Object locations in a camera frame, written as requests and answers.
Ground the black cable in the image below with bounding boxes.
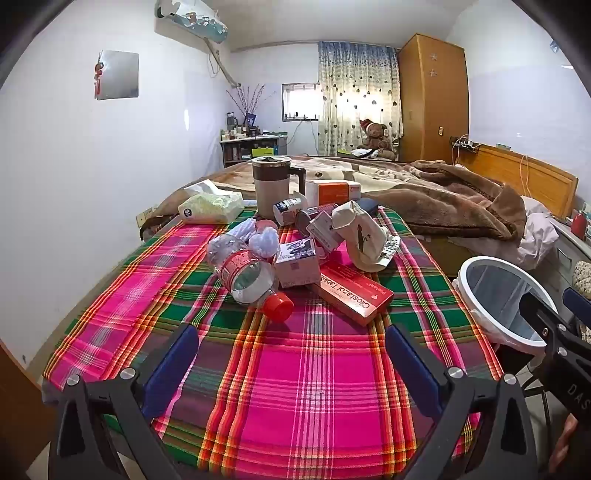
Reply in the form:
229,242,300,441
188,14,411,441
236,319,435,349
539,390,552,446

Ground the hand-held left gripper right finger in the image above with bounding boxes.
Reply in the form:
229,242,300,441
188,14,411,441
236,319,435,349
385,323,539,480

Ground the silver wall sheet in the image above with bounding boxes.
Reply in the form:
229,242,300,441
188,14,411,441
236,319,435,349
96,50,140,100

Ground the cluttered desk shelf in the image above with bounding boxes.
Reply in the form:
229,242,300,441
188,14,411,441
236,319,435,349
220,134,289,168

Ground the small window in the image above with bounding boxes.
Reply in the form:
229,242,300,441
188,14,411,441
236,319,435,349
281,83,321,123

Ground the black and white small box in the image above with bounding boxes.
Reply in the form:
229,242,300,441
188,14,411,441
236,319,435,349
274,239,321,289

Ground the heart patterned curtain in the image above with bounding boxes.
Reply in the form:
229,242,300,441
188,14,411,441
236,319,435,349
318,41,403,158

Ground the brown blanket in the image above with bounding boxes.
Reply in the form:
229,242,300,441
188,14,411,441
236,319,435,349
152,154,527,241

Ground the air conditioner pipe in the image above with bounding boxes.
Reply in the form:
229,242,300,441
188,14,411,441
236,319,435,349
205,39,243,88

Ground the wooden headboard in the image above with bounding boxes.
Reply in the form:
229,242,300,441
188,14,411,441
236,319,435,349
455,143,579,220

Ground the small white bottle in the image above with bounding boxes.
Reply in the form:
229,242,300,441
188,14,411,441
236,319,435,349
272,194,309,227

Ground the silver blister pack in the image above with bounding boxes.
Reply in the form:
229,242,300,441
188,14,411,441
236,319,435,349
381,235,402,266

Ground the wooden wardrobe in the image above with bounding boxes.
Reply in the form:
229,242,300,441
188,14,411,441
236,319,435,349
398,33,470,163

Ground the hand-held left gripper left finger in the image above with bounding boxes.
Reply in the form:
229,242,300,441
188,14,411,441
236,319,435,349
48,323,200,480

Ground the person's right hand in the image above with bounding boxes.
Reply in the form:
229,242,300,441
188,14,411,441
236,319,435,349
549,413,591,474

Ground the white nightstand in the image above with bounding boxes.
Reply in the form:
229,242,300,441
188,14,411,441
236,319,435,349
540,217,591,296

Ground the green tissue pack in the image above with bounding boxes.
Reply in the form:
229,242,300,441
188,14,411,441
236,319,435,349
178,180,245,225

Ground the red medicine box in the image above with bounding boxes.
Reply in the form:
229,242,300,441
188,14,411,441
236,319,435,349
310,262,394,326

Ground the brown teddy bear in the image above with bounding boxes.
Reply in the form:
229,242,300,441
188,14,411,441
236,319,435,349
353,117,398,160

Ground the clear plastic water bottle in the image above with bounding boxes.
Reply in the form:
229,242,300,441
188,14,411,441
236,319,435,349
207,233,295,322

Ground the white paper cup pouch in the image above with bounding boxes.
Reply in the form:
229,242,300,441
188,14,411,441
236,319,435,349
331,200,402,271

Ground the white trash bin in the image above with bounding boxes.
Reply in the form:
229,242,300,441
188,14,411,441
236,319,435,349
452,256,561,356

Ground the white pillow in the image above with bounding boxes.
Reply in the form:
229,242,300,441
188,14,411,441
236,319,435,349
517,196,561,271

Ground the wall air conditioner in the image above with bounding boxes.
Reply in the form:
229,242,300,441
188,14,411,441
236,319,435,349
154,0,229,44

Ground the white medicine box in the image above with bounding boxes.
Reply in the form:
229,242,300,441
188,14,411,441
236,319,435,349
307,212,345,254

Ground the orange and white box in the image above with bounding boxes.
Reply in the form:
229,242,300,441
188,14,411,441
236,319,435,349
305,180,362,206

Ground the vase with dry branches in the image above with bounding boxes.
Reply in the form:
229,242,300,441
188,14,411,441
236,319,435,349
226,83,266,127

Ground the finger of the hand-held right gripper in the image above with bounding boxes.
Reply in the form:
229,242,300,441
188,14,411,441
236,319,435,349
562,286,591,324
518,292,571,344

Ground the plaid tablecloth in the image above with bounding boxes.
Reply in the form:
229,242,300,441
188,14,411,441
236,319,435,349
41,205,504,472

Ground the red soda can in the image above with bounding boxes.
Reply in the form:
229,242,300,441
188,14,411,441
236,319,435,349
295,203,340,238

